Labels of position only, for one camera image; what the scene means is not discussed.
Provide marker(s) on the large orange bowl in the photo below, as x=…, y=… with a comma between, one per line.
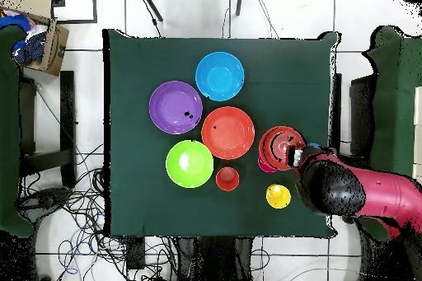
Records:
x=228, y=136

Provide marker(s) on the green bowl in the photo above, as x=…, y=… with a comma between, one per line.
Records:
x=193, y=172

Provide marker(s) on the pink cup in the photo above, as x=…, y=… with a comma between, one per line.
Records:
x=264, y=167

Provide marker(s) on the small orange bowl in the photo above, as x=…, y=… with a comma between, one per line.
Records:
x=275, y=144

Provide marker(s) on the small blue bowl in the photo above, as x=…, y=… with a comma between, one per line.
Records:
x=315, y=145

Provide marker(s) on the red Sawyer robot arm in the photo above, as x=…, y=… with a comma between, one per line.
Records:
x=379, y=195

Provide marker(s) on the orange cup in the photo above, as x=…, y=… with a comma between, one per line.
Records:
x=227, y=178

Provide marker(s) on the purple bowl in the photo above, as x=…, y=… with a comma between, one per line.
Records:
x=168, y=103

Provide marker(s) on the large blue bowl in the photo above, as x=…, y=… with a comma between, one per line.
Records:
x=219, y=76

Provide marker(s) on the yellow cup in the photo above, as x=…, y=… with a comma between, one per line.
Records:
x=280, y=200

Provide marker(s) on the dark green tablecloth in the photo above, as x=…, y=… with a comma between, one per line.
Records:
x=138, y=63

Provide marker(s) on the black power strip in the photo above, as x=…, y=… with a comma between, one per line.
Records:
x=135, y=253

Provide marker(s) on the black tripod leg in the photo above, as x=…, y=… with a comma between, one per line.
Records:
x=150, y=3
x=239, y=0

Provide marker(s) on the dark grey stand base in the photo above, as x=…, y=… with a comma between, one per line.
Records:
x=348, y=219
x=43, y=200

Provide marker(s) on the cardboard box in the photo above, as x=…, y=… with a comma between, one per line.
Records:
x=57, y=47

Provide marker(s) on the green covered side table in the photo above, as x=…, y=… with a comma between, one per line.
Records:
x=395, y=96
x=8, y=129

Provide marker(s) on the black chair frame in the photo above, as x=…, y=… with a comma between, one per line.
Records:
x=361, y=113
x=67, y=113

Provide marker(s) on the white board black frame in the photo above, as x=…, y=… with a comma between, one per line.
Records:
x=75, y=4

